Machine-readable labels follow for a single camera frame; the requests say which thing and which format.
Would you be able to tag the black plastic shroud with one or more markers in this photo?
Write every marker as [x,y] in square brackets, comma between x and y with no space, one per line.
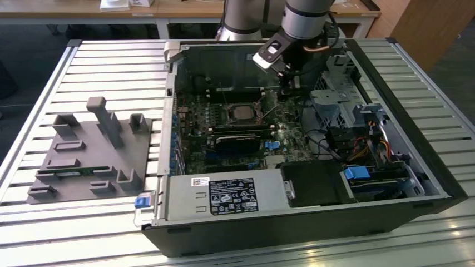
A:
[315,183]

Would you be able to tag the silver finned heatsink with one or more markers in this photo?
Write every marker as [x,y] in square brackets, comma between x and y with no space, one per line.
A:
[276,162]

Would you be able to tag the white box black label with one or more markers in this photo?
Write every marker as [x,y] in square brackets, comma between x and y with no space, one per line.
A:
[145,2]

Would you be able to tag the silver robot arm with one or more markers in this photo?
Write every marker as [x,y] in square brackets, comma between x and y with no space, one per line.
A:
[304,19]

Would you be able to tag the blue connector block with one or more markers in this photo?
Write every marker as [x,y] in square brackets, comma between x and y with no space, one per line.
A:
[271,145]

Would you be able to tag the white cardboard box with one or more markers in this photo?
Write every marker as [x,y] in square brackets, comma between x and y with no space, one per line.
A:
[115,5]

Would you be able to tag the wooden cabinet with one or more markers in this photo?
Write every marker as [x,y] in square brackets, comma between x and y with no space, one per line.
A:
[427,27]

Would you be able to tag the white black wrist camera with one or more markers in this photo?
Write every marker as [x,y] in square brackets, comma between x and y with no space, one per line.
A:
[264,62]

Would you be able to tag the CPU socket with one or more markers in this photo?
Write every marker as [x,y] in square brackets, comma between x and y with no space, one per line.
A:
[244,121]

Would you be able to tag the brown curved tube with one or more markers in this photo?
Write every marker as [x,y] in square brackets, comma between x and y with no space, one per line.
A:
[315,51]

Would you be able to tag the blue disk carrier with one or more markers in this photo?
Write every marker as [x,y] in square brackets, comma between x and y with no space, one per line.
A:
[356,173]

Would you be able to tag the grey parts rack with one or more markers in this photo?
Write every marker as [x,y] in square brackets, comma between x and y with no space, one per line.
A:
[92,155]

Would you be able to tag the green RAM stick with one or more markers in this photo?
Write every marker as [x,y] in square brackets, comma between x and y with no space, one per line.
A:
[88,170]

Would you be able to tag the black PC case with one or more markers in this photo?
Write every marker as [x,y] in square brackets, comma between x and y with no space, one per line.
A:
[296,236]

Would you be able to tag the blue case latch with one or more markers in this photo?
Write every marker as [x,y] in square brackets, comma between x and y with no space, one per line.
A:
[143,202]

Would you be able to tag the silver perforated drive cage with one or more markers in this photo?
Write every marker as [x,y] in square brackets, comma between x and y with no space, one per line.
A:
[330,96]

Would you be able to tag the black graphics card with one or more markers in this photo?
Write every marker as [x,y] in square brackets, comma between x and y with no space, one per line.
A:
[237,144]

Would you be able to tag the blue grey plastic bracket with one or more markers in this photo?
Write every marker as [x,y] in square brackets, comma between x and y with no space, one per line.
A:
[366,109]

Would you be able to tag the green motherboard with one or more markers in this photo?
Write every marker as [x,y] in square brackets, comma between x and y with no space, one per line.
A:
[292,133]

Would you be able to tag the wooden desk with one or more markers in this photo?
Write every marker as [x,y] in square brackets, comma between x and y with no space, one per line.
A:
[73,12]

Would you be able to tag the silver green CPU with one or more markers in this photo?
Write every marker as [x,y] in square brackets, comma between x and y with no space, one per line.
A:
[243,111]

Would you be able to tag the silver power supply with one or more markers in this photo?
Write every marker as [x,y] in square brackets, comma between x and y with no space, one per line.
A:
[177,200]

